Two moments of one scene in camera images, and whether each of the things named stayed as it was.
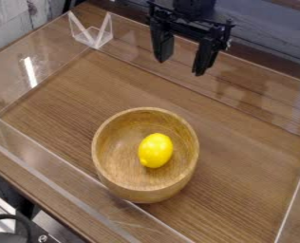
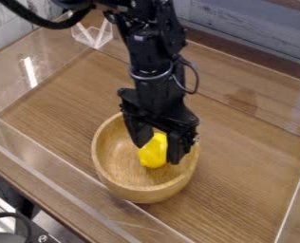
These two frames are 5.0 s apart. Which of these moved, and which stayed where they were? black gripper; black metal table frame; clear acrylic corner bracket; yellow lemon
Moved: black gripper
Stayed: black metal table frame; yellow lemon; clear acrylic corner bracket
